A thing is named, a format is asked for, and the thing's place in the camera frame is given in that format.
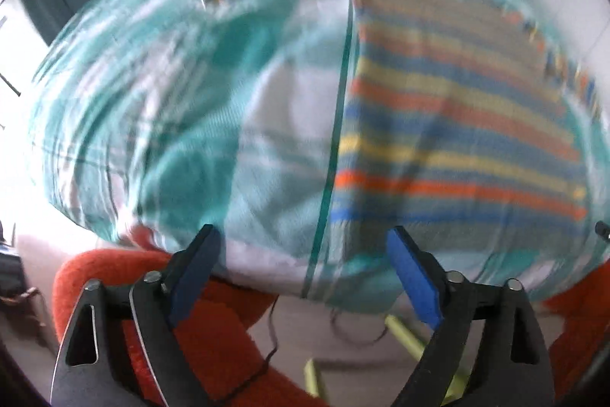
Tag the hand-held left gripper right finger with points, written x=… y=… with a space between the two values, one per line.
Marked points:
x=414 y=283

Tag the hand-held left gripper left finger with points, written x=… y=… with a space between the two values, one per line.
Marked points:
x=188 y=288

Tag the striped knit sweater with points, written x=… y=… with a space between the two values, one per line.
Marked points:
x=452 y=125

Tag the orange fuzzy rug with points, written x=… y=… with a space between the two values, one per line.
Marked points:
x=214 y=340

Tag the teal checked bedsheet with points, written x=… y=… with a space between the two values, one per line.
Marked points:
x=167 y=102

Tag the bright window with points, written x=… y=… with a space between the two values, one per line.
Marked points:
x=12 y=68

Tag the yellow-green frame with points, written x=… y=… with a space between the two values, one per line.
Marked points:
x=405 y=333

